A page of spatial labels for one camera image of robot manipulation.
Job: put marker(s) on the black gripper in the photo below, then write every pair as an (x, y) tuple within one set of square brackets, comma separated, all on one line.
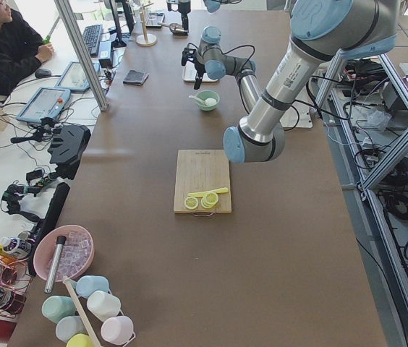
[(199, 68), (184, 8)]

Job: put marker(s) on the white ceramic spoon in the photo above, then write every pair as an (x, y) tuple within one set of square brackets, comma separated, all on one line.
[(200, 101)]

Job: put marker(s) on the white steamed bun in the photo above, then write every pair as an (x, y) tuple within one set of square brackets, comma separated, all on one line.
[(210, 102)]

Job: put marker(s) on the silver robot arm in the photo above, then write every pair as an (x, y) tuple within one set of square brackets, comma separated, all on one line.
[(184, 8), (319, 30)]

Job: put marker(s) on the mint green bowl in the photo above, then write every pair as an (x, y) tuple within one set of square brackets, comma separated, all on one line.
[(204, 94)]

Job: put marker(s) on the pink bowl with ice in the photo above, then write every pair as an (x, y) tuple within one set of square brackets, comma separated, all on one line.
[(76, 257)]

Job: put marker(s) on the white rabbit tray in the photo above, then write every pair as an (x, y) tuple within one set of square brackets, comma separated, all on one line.
[(189, 74)]

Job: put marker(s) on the metal scoop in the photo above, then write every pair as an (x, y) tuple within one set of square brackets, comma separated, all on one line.
[(175, 28)]

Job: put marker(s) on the grey folded cloth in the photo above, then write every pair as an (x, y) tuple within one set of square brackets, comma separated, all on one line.
[(134, 77)]

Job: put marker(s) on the bamboo cutting board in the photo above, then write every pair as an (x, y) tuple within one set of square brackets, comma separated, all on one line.
[(199, 171)]

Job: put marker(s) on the black keyboard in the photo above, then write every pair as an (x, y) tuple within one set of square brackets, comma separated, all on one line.
[(91, 36)]

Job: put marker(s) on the yellow plastic knife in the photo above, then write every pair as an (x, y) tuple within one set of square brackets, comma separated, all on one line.
[(222, 190)]

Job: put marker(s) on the lemon slice stack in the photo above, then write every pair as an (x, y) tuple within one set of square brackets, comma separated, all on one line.
[(209, 200)]

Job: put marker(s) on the single lemon slice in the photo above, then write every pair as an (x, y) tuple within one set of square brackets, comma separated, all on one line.
[(191, 203)]

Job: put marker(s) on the upper teach pendant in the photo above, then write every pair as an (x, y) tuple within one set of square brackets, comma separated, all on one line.
[(73, 78)]

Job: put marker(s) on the teach pendant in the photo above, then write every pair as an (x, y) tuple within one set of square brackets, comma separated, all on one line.
[(47, 102), (73, 78)]

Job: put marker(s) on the lower teach pendant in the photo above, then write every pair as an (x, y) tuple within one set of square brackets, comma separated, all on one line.
[(47, 102)]

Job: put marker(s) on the seated person in black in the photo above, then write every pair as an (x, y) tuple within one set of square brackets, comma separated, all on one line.
[(22, 50)]

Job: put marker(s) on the metal muddler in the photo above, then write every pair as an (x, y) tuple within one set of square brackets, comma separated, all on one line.
[(51, 278)]

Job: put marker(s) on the pastel cup rack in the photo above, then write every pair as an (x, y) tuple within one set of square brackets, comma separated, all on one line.
[(89, 314)]

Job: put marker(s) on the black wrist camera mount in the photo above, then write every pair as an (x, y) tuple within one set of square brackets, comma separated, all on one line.
[(188, 54)]

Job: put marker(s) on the aluminium frame post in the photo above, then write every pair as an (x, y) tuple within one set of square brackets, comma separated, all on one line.
[(68, 18)]

